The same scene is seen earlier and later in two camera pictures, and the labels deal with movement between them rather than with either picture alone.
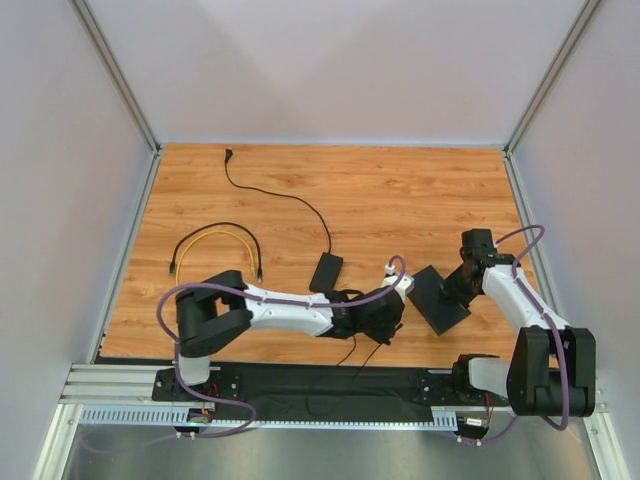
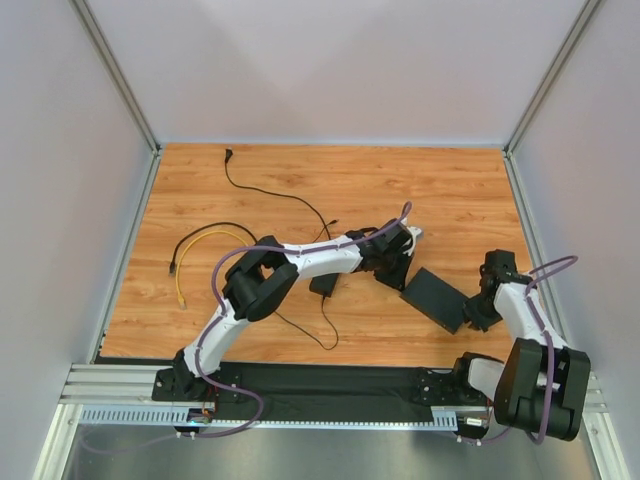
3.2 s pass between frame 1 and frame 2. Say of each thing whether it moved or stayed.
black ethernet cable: stayed
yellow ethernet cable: stayed
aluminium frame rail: stayed
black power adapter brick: stayed
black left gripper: moved
